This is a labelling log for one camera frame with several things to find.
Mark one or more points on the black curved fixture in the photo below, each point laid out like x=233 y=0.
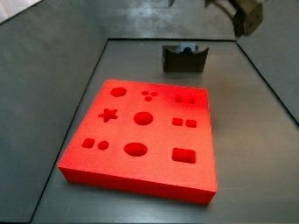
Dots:
x=183 y=61

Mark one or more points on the red foam shape-sorter block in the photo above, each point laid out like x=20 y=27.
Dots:
x=144 y=142

